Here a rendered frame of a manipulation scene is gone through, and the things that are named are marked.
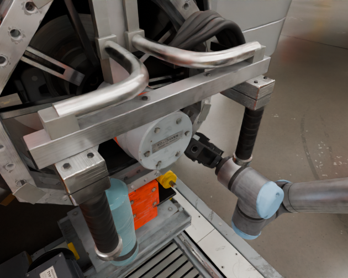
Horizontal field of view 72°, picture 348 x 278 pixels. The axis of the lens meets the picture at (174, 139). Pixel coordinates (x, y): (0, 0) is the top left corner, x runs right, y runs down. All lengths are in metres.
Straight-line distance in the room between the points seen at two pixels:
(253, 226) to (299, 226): 0.75
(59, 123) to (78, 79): 0.33
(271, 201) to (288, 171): 1.09
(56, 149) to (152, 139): 0.18
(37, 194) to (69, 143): 0.30
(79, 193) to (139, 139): 0.16
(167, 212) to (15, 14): 0.90
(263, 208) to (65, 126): 0.51
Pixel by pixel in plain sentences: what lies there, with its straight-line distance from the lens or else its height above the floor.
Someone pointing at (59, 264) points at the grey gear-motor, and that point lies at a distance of 0.84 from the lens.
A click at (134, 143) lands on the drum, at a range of 0.43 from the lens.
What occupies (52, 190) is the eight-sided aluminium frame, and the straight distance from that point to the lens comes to 0.59.
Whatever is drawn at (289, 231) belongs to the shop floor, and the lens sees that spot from 1.44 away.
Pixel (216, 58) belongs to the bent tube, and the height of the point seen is 1.01.
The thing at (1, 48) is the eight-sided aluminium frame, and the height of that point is 1.03.
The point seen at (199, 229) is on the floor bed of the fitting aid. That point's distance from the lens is 1.24.
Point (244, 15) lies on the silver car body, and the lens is 0.97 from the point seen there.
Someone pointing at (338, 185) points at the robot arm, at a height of 0.70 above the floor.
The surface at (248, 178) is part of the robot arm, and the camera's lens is 0.67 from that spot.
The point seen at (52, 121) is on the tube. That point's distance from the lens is 0.28.
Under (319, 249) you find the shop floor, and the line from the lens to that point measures 1.45.
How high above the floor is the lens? 1.14
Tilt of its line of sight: 39 degrees down
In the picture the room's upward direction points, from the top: straight up
